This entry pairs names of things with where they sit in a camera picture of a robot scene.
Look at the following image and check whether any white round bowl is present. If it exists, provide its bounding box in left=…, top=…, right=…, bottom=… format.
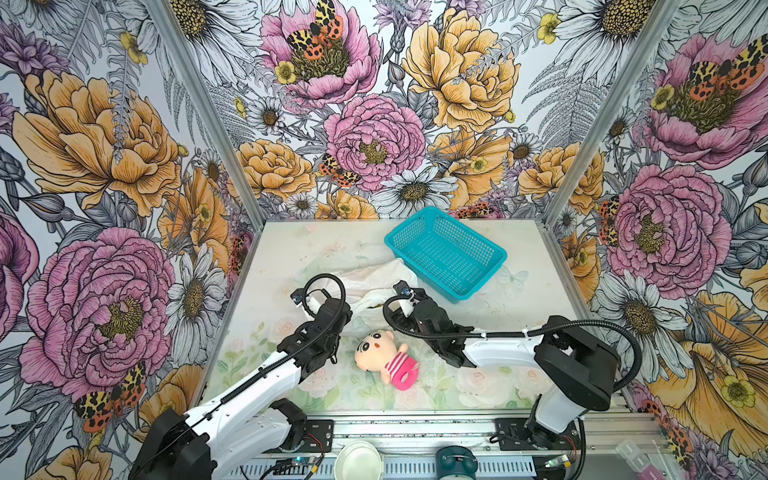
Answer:
left=334, top=440, right=384, bottom=480

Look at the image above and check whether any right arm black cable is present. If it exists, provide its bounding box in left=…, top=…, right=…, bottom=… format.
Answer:
left=382, top=293, right=643, bottom=480

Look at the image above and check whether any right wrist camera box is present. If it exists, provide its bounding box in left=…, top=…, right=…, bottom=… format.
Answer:
left=393, top=280, right=414, bottom=300

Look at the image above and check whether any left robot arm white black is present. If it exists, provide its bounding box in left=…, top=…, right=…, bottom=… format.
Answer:
left=129, top=298, right=352, bottom=479

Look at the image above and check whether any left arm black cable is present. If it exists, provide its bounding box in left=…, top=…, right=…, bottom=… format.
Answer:
left=128, top=273, right=350, bottom=475

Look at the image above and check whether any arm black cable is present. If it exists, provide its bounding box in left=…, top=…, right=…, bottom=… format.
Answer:
left=128, top=273, right=350, bottom=475
left=382, top=293, right=643, bottom=480

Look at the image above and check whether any teal plastic basket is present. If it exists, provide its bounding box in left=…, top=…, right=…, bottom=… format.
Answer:
left=384, top=207, right=508, bottom=303

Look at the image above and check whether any pink clear plastic item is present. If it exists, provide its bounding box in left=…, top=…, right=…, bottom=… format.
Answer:
left=616, top=440, right=666, bottom=480

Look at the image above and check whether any pink plush doll toy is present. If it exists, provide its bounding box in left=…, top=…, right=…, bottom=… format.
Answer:
left=354, top=330, right=420, bottom=391

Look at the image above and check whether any white plastic bag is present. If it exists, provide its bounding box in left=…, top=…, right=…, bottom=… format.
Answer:
left=293, top=254, right=421, bottom=316

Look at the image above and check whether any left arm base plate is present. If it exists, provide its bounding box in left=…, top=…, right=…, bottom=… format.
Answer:
left=267, top=419, right=335, bottom=454

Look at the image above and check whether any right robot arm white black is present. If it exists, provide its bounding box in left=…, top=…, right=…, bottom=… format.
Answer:
left=391, top=296, right=619, bottom=449

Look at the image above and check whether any dark green round object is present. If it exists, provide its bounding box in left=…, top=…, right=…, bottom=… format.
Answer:
left=435, top=446, right=479, bottom=480

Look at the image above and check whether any aluminium frame rail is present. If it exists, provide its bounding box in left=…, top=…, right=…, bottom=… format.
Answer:
left=220, top=405, right=683, bottom=479

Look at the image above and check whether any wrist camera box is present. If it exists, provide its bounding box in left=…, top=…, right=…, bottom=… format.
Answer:
left=290, top=288, right=306, bottom=305
left=393, top=280, right=414, bottom=300

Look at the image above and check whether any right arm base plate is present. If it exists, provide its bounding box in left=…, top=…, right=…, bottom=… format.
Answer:
left=489, top=417, right=581, bottom=451

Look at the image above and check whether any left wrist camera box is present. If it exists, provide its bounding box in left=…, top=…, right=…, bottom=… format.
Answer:
left=290, top=288, right=306, bottom=305

